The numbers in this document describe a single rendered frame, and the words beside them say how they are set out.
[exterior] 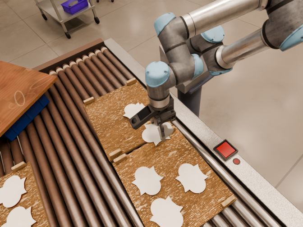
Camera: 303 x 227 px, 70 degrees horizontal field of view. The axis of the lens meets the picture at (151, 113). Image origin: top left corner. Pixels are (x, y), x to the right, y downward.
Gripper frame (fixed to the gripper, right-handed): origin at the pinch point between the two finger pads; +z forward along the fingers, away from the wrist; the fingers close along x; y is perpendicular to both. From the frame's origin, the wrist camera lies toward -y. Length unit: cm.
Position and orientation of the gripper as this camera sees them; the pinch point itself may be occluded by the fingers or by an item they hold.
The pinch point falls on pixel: (157, 131)
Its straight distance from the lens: 92.7
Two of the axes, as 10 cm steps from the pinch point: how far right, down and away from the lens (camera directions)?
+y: 9.0, -3.9, 1.9
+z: 0.8, 5.9, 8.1
